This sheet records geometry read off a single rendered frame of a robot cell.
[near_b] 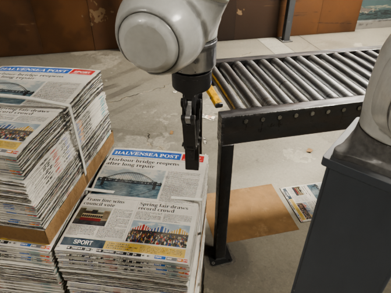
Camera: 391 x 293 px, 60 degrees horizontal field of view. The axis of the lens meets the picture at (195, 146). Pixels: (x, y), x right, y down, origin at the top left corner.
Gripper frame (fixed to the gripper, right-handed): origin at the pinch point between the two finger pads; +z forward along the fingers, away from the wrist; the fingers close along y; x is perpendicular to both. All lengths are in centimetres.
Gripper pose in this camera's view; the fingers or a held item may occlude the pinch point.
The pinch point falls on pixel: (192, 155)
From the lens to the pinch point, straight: 74.5
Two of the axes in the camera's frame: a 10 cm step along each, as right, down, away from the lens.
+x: 9.9, 0.7, -1.0
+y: -1.2, 5.7, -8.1
